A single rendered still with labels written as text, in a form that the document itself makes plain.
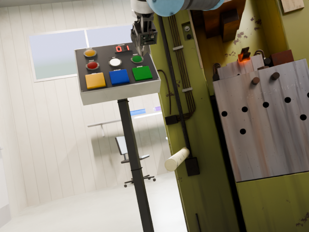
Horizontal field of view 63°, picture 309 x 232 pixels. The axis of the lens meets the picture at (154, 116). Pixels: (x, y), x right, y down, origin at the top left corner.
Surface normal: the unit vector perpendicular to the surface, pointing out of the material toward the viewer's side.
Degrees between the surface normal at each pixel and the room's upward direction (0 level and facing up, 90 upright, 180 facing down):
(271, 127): 90
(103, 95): 150
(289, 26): 90
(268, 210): 90
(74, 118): 90
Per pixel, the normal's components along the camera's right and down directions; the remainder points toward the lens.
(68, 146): 0.18, -0.12
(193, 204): -0.24, -0.04
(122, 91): 0.27, 0.78
